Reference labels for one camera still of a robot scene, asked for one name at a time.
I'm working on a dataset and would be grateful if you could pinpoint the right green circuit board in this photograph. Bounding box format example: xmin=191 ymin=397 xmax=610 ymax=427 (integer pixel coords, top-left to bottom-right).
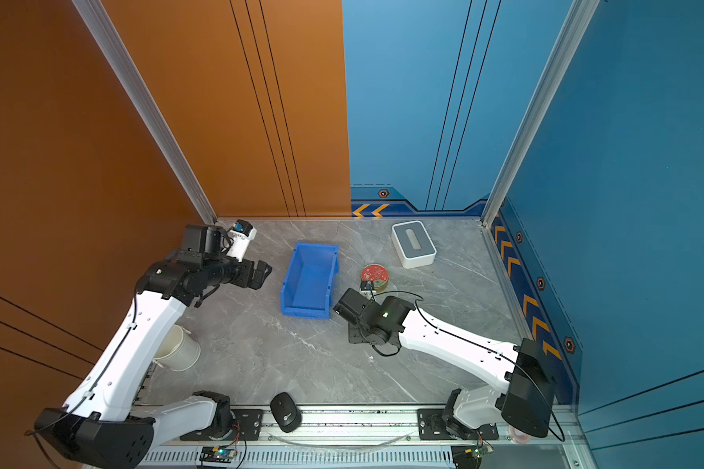
xmin=451 ymin=442 xmax=494 ymax=469

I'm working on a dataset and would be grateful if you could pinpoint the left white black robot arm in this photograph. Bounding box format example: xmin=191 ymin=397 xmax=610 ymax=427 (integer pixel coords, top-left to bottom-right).
xmin=26 ymin=256 xmax=272 ymax=468

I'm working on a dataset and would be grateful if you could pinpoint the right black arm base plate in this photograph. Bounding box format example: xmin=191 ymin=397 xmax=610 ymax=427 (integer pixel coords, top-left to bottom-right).
xmin=417 ymin=408 xmax=499 ymax=441

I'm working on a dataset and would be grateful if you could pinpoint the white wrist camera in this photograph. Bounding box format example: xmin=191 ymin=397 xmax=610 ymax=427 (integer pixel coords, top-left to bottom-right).
xmin=227 ymin=219 xmax=257 ymax=262
xmin=360 ymin=281 xmax=377 ymax=294

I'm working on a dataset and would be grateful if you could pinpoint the aluminium front rail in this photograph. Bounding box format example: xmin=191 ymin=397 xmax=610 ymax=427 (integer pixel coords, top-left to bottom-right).
xmin=140 ymin=405 xmax=596 ymax=468

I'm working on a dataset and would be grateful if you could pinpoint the left green circuit board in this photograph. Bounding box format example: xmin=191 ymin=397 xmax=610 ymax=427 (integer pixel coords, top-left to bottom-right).
xmin=198 ymin=446 xmax=240 ymax=468

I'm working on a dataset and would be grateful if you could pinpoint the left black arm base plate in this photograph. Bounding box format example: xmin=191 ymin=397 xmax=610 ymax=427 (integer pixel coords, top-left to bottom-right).
xmin=179 ymin=408 xmax=264 ymax=443

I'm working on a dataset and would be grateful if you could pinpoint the red round tin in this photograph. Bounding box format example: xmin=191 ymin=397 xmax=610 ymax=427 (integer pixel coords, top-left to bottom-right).
xmin=361 ymin=264 xmax=390 ymax=293

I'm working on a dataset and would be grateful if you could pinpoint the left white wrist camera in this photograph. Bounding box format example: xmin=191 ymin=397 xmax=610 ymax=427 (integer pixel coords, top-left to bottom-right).
xmin=227 ymin=219 xmax=257 ymax=262

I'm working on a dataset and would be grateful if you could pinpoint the clear tape roll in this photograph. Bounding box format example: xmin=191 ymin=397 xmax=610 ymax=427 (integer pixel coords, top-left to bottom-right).
xmin=508 ymin=427 xmax=532 ymax=445

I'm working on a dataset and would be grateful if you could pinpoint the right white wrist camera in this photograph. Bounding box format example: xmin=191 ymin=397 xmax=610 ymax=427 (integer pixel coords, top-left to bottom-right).
xmin=360 ymin=281 xmax=377 ymax=294

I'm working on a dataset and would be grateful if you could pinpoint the white tissue box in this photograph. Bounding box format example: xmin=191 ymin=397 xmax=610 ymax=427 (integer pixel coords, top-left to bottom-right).
xmin=391 ymin=221 xmax=437 ymax=269

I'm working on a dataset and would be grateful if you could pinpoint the blue plastic bin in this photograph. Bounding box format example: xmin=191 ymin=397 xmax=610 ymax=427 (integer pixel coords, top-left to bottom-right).
xmin=280 ymin=242 xmax=339 ymax=320

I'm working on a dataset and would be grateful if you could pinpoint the white paper cup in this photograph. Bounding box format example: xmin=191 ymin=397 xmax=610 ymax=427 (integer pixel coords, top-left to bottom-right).
xmin=154 ymin=324 xmax=201 ymax=372

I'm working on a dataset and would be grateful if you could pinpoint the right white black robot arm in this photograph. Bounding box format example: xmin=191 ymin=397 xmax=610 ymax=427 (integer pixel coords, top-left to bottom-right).
xmin=334 ymin=288 xmax=565 ymax=441

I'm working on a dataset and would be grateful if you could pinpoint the green circuit board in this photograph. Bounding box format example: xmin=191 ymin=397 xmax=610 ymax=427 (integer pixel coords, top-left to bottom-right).
xmin=451 ymin=442 xmax=494 ymax=469
xmin=198 ymin=446 xmax=240 ymax=468

